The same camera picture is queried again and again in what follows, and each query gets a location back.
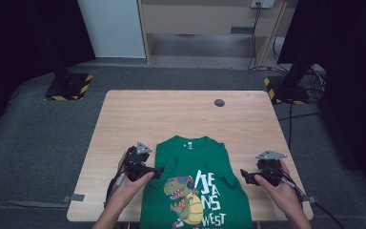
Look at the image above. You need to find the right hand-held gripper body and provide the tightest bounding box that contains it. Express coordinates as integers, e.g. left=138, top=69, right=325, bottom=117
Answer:
left=255, top=149, right=289, bottom=187

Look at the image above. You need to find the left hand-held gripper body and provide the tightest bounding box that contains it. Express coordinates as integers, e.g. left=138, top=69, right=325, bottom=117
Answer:
left=122, top=140, right=156, bottom=183

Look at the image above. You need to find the green printed t-shirt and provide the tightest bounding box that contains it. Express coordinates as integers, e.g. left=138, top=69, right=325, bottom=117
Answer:
left=138, top=135, right=254, bottom=229

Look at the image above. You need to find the person's right hand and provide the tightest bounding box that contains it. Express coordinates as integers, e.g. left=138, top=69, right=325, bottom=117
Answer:
left=254, top=159, right=303, bottom=215

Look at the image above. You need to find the person's left hand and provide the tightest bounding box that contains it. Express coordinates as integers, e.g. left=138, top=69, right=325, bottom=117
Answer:
left=116, top=152, right=155, bottom=209

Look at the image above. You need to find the grey tape piece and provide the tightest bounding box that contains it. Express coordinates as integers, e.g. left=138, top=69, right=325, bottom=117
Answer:
left=63, top=193, right=86, bottom=204
left=301, top=195, right=318, bottom=205

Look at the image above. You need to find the black stand with striped base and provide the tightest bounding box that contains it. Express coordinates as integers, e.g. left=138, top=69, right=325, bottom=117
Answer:
left=263, top=60, right=313, bottom=106
left=43, top=37, right=94, bottom=102

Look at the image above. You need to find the black curtain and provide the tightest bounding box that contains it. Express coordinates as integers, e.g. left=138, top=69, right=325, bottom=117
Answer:
left=277, top=0, right=366, bottom=202
left=0, top=0, right=97, bottom=142

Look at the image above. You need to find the white panel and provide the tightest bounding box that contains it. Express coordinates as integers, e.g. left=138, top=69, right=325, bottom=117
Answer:
left=76, top=0, right=147, bottom=59

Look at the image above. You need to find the grey rectangular label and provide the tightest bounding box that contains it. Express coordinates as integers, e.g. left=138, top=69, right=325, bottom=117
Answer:
left=230, top=26, right=255, bottom=35

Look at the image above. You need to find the left hand-held gripper cable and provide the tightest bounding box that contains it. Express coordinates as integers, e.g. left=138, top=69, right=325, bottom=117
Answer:
left=103, top=156, right=129, bottom=209

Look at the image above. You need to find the hand-held gripper cable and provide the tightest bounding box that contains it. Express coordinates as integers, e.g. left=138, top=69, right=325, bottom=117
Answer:
left=103, top=156, right=129, bottom=209
left=266, top=165, right=345, bottom=229

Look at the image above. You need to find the black floor cable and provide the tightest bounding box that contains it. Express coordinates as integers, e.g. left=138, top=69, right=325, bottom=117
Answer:
left=277, top=100, right=322, bottom=151

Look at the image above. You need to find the right hand-held gripper cable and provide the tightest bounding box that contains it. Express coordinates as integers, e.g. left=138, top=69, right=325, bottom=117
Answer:
left=266, top=165, right=345, bottom=229

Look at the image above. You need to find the black cable bundle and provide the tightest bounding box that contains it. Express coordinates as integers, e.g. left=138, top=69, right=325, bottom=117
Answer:
left=256, top=37, right=328, bottom=103

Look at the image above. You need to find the black hanging power cable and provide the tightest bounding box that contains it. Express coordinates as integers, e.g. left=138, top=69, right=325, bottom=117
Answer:
left=247, top=2, right=263, bottom=71

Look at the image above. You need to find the white wall socket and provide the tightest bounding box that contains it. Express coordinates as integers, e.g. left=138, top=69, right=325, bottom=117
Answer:
left=250, top=0, right=276, bottom=10

